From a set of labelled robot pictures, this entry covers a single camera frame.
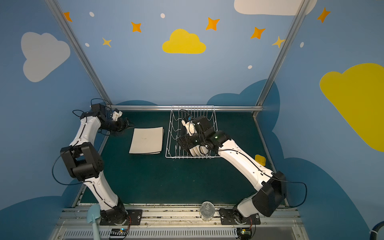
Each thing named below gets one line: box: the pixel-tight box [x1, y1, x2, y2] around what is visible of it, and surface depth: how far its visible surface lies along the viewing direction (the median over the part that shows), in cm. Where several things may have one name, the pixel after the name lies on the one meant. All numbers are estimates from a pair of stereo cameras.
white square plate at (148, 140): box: [128, 126, 164, 155], surface depth 104 cm
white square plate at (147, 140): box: [129, 126, 165, 155], surface depth 104 cm
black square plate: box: [179, 133, 191, 154], surface depth 67 cm
